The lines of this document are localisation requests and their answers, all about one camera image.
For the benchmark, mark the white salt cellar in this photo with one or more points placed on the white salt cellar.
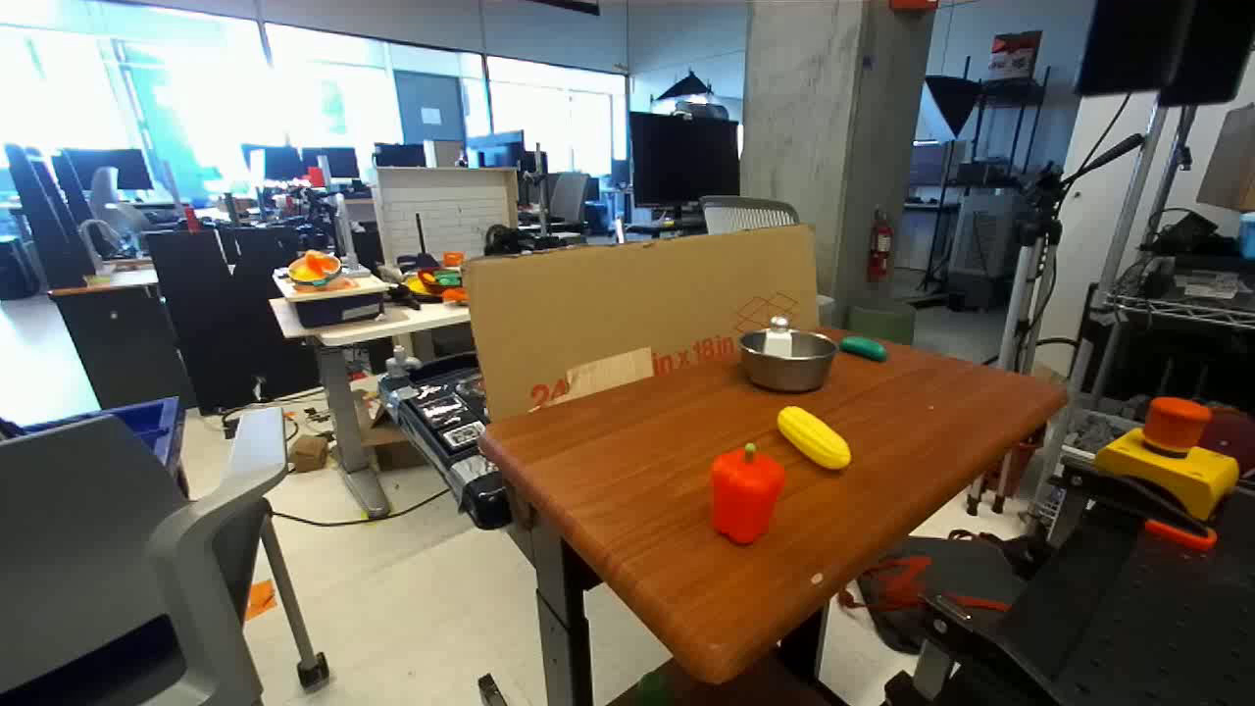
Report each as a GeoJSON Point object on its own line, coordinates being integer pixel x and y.
{"type": "Point", "coordinates": [778, 340]}

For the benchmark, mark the black Franka robot arm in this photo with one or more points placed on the black Franka robot arm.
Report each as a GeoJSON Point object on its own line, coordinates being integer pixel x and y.
{"type": "Point", "coordinates": [1163, 45]}

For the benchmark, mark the brown cardboard panel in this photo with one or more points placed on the brown cardboard panel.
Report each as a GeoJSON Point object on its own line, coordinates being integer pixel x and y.
{"type": "Point", "coordinates": [612, 307]}

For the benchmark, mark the round metal bowl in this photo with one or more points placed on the round metal bowl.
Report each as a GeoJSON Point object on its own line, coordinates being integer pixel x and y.
{"type": "Point", "coordinates": [786, 364]}

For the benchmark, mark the orange toy bell pepper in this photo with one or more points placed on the orange toy bell pepper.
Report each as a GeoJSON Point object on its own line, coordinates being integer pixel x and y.
{"type": "Point", "coordinates": [746, 495]}

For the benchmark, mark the black control box with labels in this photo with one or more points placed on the black control box with labels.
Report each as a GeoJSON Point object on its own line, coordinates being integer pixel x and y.
{"type": "Point", "coordinates": [447, 436]}

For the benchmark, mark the yellow toy corn cob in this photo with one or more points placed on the yellow toy corn cob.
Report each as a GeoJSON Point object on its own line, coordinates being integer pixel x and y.
{"type": "Point", "coordinates": [812, 436]}

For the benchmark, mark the black computer monitor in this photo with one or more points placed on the black computer monitor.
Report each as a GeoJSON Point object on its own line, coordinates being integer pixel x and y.
{"type": "Point", "coordinates": [682, 159]}

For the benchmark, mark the pile of colourful toy food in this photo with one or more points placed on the pile of colourful toy food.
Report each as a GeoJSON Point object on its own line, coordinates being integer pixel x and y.
{"type": "Point", "coordinates": [435, 274]}

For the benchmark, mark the small teal green object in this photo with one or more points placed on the small teal green object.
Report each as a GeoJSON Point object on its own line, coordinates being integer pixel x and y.
{"type": "Point", "coordinates": [865, 346]}

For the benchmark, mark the white grid board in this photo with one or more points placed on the white grid board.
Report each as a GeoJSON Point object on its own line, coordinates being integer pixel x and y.
{"type": "Point", "coordinates": [446, 208]}

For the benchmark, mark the black table leg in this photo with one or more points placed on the black table leg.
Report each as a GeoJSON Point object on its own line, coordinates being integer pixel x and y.
{"type": "Point", "coordinates": [565, 613]}

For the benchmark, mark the black pendant lamp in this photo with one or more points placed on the black pendant lamp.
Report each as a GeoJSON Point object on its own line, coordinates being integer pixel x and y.
{"type": "Point", "coordinates": [682, 89]}

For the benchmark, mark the red fire extinguisher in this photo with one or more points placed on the red fire extinguisher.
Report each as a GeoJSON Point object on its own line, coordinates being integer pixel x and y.
{"type": "Point", "coordinates": [878, 248]}

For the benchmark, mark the white side table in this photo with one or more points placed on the white side table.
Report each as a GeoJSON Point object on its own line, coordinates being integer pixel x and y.
{"type": "Point", "coordinates": [349, 392]}

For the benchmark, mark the tray with toy fruit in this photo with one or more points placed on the tray with toy fruit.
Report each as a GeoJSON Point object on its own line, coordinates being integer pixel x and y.
{"type": "Point", "coordinates": [328, 291]}

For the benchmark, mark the small cardboard box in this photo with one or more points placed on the small cardboard box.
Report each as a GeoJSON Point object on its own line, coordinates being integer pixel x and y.
{"type": "Point", "coordinates": [306, 452]}

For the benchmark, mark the black office cabinet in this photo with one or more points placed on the black office cabinet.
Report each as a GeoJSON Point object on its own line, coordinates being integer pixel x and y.
{"type": "Point", "coordinates": [217, 315]}

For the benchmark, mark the blue plastic bin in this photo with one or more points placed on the blue plastic bin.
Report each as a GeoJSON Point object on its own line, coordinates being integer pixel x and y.
{"type": "Point", "coordinates": [149, 425]}

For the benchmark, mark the metal equipment cart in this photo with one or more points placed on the metal equipment cart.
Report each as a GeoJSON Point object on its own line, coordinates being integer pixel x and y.
{"type": "Point", "coordinates": [1169, 317]}

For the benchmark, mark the yellow emergency stop button box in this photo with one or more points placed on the yellow emergency stop button box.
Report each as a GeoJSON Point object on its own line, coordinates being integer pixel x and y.
{"type": "Point", "coordinates": [1165, 465]}

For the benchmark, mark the grey office chair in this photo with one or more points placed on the grey office chair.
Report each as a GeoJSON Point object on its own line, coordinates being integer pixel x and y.
{"type": "Point", "coordinates": [91, 549]}

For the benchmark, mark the black camera tripod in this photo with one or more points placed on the black camera tripod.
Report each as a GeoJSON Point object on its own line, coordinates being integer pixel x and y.
{"type": "Point", "coordinates": [1041, 260]}

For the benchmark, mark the red wall sign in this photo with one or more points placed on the red wall sign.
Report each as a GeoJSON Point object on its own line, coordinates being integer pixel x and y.
{"type": "Point", "coordinates": [1017, 55]}

